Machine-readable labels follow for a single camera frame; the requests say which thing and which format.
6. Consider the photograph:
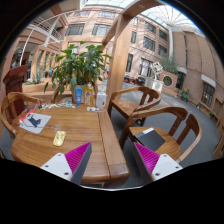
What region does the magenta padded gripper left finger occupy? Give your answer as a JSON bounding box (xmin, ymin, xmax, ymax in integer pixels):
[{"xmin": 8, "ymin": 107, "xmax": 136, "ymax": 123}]
[{"xmin": 41, "ymin": 142, "xmax": 92, "ymax": 185}]

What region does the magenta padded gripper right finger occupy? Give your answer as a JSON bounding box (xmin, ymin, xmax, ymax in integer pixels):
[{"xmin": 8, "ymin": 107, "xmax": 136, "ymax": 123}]
[{"xmin": 133, "ymin": 143, "xmax": 182, "ymax": 182}]

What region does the yellow computer mouse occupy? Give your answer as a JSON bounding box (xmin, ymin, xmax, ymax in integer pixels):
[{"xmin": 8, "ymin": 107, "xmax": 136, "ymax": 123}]
[{"xmin": 53, "ymin": 131, "xmax": 66, "ymax": 147}]

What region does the black notebook on chair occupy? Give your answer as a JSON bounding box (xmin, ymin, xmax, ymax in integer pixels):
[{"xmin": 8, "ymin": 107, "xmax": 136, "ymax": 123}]
[{"xmin": 134, "ymin": 128, "xmax": 165, "ymax": 151}]

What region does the wooden table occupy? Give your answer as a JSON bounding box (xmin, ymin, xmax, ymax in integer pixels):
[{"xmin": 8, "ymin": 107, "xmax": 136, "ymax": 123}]
[{"xmin": 11, "ymin": 105, "xmax": 130, "ymax": 187}]

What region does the wooden chair near right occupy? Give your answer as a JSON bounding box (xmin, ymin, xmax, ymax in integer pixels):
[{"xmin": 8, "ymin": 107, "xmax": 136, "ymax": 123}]
[{"xmin": 119, "ymin": 106, "xmax": 202, "ymax": 163}]

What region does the wooden chair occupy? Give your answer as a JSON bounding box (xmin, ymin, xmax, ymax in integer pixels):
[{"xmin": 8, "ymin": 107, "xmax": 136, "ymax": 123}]
[
  {"xmin": 119, "ymin": 106, "xmax": 202, "ymax": 163},
  {"xmin": 108, "ymin": 86, "xmax": 161, "ymax": 119},
  {"xmin": 0, "ymin": 92, "xmax": 42, "ymax": 138}
]

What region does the small white packet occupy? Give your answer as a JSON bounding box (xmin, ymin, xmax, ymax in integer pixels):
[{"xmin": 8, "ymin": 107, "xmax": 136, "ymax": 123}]
[{"xmin": 86, "ymin": 107, "xmax": 96, "ymax": 112}]

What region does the wooden chair far right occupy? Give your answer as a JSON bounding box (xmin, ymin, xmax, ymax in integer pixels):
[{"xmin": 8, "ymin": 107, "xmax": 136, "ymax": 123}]
[{"xmin": 108, "ymin": 86, "xmax": 161, "ymax": 119}]

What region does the clear plastic bottle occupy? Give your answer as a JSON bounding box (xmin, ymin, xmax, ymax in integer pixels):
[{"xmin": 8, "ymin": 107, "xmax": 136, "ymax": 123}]
[{"xmin": 96, "ymin": 85, "xmax": 107, "ymax": 109}]

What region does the blue tube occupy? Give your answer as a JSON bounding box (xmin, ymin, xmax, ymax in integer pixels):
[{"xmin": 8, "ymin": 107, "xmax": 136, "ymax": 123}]
[{"xmin": 75, "ymin": 88, "xmax": 82, "ymax": 107}]

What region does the yellow liquid dispenser bottle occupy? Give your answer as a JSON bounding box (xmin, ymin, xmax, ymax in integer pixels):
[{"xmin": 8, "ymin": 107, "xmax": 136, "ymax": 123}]
[{"xmin": 84, "ymin": 83, "xmax": 93, "ymax": 106}]

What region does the wooden chair left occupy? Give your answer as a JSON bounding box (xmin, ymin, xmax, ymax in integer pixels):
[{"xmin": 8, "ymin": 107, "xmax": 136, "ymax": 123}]
[{"xmin": 0, "ymin": 92, "xmax": 42, "ymax": 138}]

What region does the green potted plant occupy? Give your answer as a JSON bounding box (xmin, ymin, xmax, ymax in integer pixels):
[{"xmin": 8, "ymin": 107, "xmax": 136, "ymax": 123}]
[{"xmin": 51, "ymin": 44, "xmax": 111, "ymax": 103}]

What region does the dark wooden lectern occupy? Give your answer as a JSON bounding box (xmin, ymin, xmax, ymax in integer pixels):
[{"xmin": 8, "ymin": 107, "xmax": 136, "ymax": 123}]
[{"xmin": 2, "ymin": 64, "xmax": 30, "ymax": 118}]

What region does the wooden pillar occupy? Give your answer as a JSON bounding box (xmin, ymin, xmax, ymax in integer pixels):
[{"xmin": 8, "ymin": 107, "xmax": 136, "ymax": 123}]
[{"xmin": 102, "ymin": 0, "xmax": 160, "ymax": 100}]

